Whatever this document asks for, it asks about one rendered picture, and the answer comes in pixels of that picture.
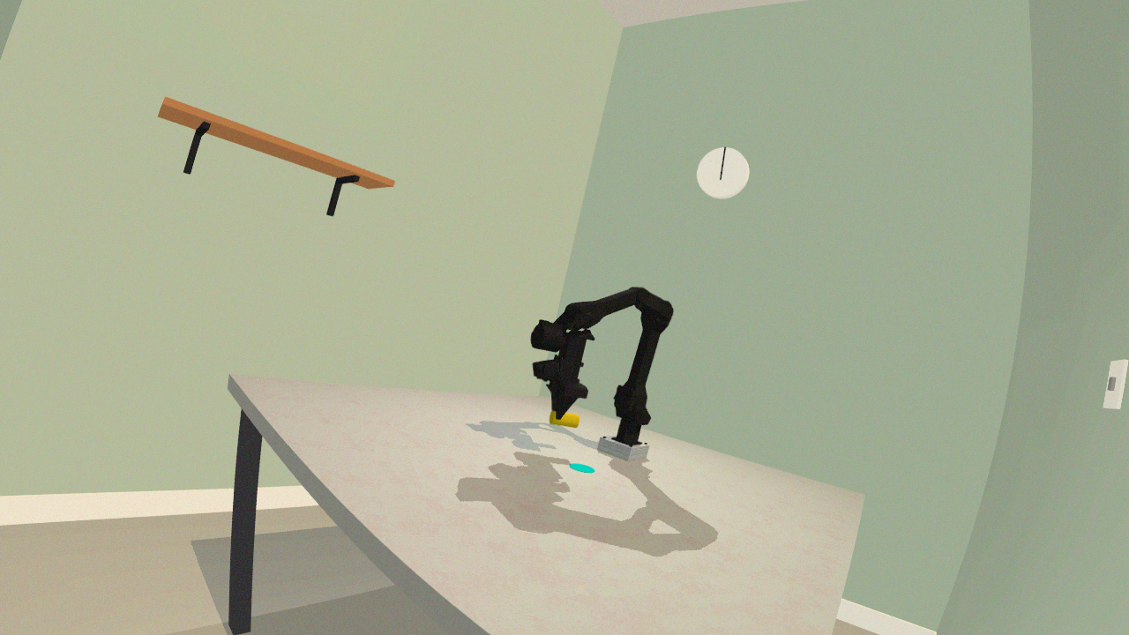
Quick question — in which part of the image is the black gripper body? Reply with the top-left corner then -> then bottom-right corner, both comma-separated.
542,353 -> 588,399

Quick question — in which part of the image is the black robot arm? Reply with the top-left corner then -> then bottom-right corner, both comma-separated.
531,287 -> 673,445

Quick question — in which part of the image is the yellow cylinder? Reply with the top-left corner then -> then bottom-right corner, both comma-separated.
549,410 -> 579,428

